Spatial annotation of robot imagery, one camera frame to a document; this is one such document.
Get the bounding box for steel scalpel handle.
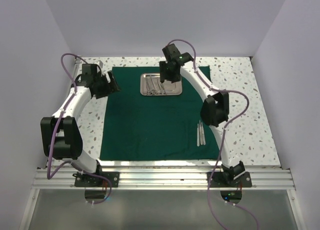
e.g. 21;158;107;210
198;122;204;145
199;121;206;145
196;123;200;147

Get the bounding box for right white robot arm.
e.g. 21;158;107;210
159;42;246;186

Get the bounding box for aluminium front rail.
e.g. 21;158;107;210
31;167;296;190

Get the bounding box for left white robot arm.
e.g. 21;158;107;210
40;61;120;186

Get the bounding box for green surgical cloth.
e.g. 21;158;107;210
100;67;219;161

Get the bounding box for steel forceps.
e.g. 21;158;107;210
156;78;167;95

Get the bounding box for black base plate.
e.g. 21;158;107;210
210;171;253;188
72;171;120;187

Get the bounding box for steel instrument tray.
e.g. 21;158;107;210
140;73;183;96

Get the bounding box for steel surgical scissors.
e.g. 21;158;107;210
145;77;155;95

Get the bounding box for aluminium left rail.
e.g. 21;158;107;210
47;53;83;170

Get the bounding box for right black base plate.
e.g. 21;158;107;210
210;171;253;188

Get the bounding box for aluminium rail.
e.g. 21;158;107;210
47;53;83;170
31;167;296;190

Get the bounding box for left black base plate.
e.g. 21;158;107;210
72;171;120;187

